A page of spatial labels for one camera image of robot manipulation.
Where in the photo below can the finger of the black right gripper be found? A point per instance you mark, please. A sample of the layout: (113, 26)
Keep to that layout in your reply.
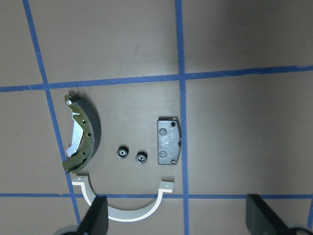
(261, 219)

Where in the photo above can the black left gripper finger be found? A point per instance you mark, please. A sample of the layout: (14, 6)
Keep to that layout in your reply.
(96, 219)

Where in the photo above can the green brake shoe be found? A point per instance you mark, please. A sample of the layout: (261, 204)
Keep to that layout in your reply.
(86, 133)

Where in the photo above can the white curved plastic part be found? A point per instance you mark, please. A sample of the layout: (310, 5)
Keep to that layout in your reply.
(123, 215)

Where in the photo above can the small black bearing gear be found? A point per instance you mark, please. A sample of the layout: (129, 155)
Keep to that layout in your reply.
(122, 152)
(141, 157)

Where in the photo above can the black brake pad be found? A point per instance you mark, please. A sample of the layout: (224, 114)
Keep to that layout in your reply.
(168, 141)

